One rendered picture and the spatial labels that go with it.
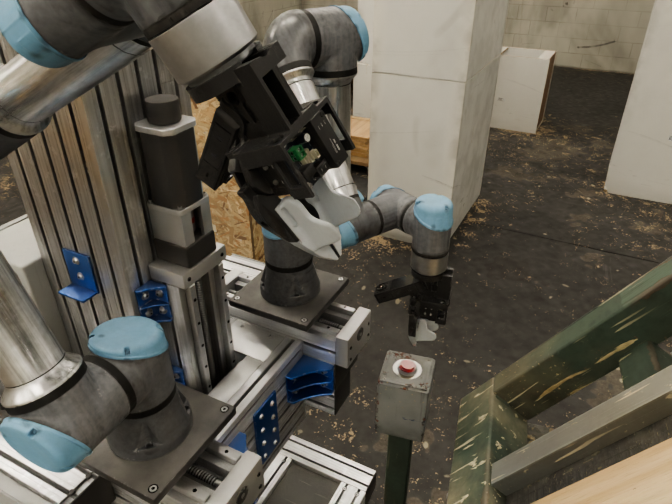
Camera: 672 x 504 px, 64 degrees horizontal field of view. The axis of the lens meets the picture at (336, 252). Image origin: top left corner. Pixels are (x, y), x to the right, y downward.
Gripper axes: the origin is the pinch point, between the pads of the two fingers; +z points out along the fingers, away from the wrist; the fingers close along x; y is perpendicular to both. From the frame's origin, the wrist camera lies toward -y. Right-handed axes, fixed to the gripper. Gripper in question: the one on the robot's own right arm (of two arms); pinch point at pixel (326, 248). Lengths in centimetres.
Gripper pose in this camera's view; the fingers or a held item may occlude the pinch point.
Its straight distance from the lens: 54.8
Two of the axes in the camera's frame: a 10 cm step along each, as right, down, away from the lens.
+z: 4.8, 7.3, 4.8
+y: 7.1, -0.1, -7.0
